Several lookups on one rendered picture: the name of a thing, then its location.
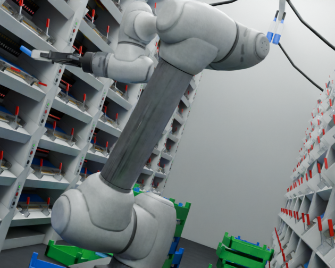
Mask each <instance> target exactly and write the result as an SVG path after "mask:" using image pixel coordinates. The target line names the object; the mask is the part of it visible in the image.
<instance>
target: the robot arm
mask: <svg viewBox="0 0 335 268"><path fill-rule="evenodd" d="M157 34H158V36H159V37H160V39H161V43H160V48H159V55H160V57H161V59H160V61H159V63H158V64H157V66H156V68H155V70H154V62H153V61H152V60H151V59H150V58H149V57H147V56H145V49H146V46H147V44H149V43H150V42H151V40H153V39H154V38H155V37H156V35H157ZM269 50H270V43H269V40H268V38H267V37H266V35H265V34H264V33H262V32H261V31H259V30H256V29H253V28H252V29H248V28H247V27H246V26H245V25H243V24H241V23H239V22H237V21H236V20H234V19H232V18H230V17H228V16H227V15H226V14H225V13H224V12H222V11H220V10H218V9H216V8H215V7H213V6H211V5H208V4H206V3H204V2H202V1H198V0H169V1H167V2H166V3H165V4H164V5H163V6H162V7H161V9H160V10H159V12H158V15H157V16H153V13H152V10H151V8H150V6H149V5H148V4H146V3H145V2H140V1H136V2H133V3H131V4H130V5H129V6H128V7H127V8H126V10H125V12H124V14H123V17H122V20H121V24H120V29H119V35H118V45H117V47H116V50H115V52H114V53H107V52H99V51H98V52H97V53H93V52H85V54H84V56H83V57H82V56H80V55H78V54H75V55H74V54H73V53H61V52H52V51H51V50H49V52H46V51H39V50H35V49H33V50H32V53H31V58H34V60H42V61H49V62H52V64H54V62H55V63H59V64H65V65H70V66H76V67H79V68H82V70H83V72H85V73H93V74H94V75H95V76H97V77H104V78H110V79H114V80H115V81H119V82H124V83H147V82H148V84H147V85H146V87H145V89H144V91H143V93H142V95H141V97H140V99H139V101H138V103H137V104H136V106H135V108H134V110H133V112H132V114H131V116H130V117H129V119H128V121H127V124H126V125H125V127H124V129H123V131H122V133H121V135H120V136H119V138H118V140H117V142H116V144H115V146H114V148H113V150H112V152H111V154H110V155H109V157H108V159H107V161H106V163H105V165H104V167H103V169H102V171H101V172H97V173H94V174H92V175H90V176H88V177H87V178H86V180H85V181H84V182H83V183H81V184H80V185H79V186H78V187H76V189H70V190H68V191H66V192H65V193H63V194H62V195H61V196H60V197H59V198H58V199H57V201H56V202H55V203H54V205H53V208H52V212H51V224H52V227H53V229H54V230H55V231H56V233H57V234H58V235H59V236H60V237H61V238H62V239H63V240H65V241H66V242H68V243H70V244H72V245H74V246H76V247H79V248H82V249H86V250H91V251H94V252H100V253H111V254H113V256H112V259H111V261H110V263H109V264H106V265H95V266H94V268H162V266H163V264H164V262H165V260H166V257H167V255H168V253H169V250H170V247H171V244H172V241H173V237H174V233H175V228H176V221H177V215H176V210H175V208H174V204H173V203H172V202H171V201H169V200H167V199H165V198H163V197H161V196H159V195H157V194H154V193H152V192H149V191H148V192H145V193H141V194H139V195H137V196H135V197H134V194H133V190H132V188H133V187H134V185H135V183H136V181H137V179H138V177H139V176H140V174H141V172H142V170H143V168H144V166H145V164H146V163H147V161H148V159H149V157H150V155H151V153H152V151H153V150H154V148H155V146H156V144H157V142H158V140H159V139H160V137H161V135H162V133H163V131H164V129H165V128H166V126H167V124H168V122H169V120H170V118H171V116H172V115H173V113H174V111H175V109H176V108H177V106H178V104H179V102H180V100H181V98H182V97H183V95H184V93H185V91H186V89H187V87H188V86H189V84H190V82H191V80H192V78H193V76H194V75H197V74H199V73H200V72H202V70H203V69H209V70H215V71H235V70H242V69H247V68H251V67H253V66H255V65H257V64H259V63H260V62H262V61H263V60H264V59H265V57H266V56H267V55H268V53H269Z"/></svg>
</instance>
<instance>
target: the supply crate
mask: <svg viewBox="0 0 335 268"><path fill-rule="evenodd" d="M139 186H140V185H139V184H136V183H135V185H134V187H133V188H132V190H133V194H134V197H135V196H137V195H139V194H141V193H144V192H143V191H139V192H136V191H134V188H136V187H139ZM169 201H171V202H172V203H173V204H174V208H175V210H176V215H177V219H181V220H186V219H187V216H188V213H189V210H190V206H191V203H189V202H186V204H185V206H182V207H181V206H178V204H176V203H174V202H175V199H173V198H170V199H169Z"/></svg>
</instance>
